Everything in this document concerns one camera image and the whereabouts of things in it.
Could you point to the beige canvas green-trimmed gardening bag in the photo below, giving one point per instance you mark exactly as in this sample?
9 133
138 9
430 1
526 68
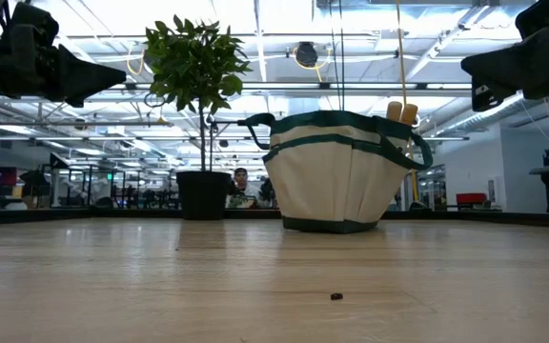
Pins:
331 186

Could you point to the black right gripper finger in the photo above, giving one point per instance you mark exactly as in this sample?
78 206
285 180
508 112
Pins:
517 62
486 97

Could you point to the black table border rail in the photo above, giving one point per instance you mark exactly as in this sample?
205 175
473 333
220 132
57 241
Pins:
88 214

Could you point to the black metal frame rig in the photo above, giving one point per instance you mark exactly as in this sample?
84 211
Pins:
227 122

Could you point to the red background seat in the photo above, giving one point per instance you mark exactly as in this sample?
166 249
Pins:
472 198

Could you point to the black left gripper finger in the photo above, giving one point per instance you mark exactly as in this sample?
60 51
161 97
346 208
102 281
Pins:
84 78

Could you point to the potted green tree, black pot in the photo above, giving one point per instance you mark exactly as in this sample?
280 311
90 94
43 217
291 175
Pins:
193 66

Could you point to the person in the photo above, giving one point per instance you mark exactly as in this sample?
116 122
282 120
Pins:
242 178

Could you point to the small black crumb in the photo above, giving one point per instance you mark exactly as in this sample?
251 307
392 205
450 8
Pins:
336 296

